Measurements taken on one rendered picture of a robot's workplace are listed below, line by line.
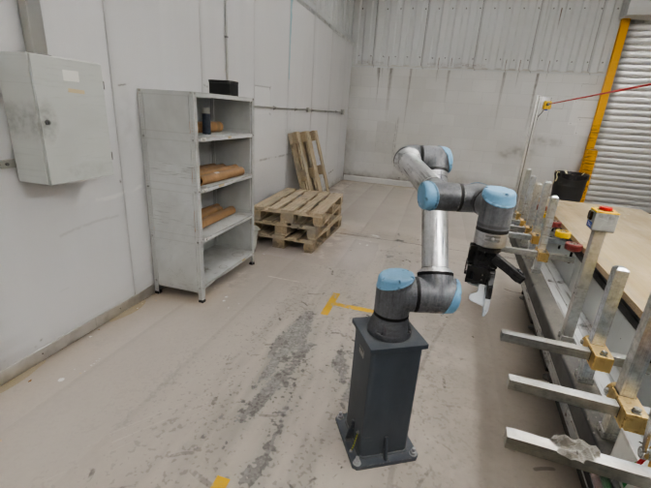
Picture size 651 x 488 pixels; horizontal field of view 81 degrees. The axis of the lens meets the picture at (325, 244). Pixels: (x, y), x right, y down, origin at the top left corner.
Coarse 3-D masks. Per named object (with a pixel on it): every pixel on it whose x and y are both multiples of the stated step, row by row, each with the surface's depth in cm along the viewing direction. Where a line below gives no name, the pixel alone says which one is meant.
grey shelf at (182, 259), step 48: (144, 96) 262; (192, 96) 252; (144, 144) 274; (192, 144) 263; (240, 144) 349; (192, 192) 274; (240, 192) 363; (192, 240) 287; (240, 240) 379; (192, 288) 300
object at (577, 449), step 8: (552, 440) 81; (560, 440) 80; (568, 440) 79; (576, 440) 80; (560, 448) 78; (568, 448) 78; (576, 448) 78; (584, 448) 77; (592, 448) 78; (568, 456) 76; (576, 456) 76; (584, 456) 77; (592, 456) 76; (600, 456) 77
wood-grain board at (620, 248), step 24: (576, 216) 267; (624, 216) 277; (648, 216) 282; (576, 240) 212; (624, 240) 216; (648, 240) 219; (600, 264) 175; (624, 264) 177; (648, 264) 179; (648, 288) 153
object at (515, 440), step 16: (512, 432) 82; (512, 448) 82; (528, 448) 80; (544, 448) 79; (576, 464) 78; (592, 464) 77; (608, 464) 76; (624, 464) 76; (624, 480) 76; (640, 480) 74
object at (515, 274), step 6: (492, 258) 113; (498, 258) 112; (498, 264) 113; (504, 264) 112; (510, 264) 114; (504, 270) 113; (510, 270) 112; (516, 270) 113; (510, 276) 113; (516, 276) 112; (522, 276) 112; (516, 282) 113
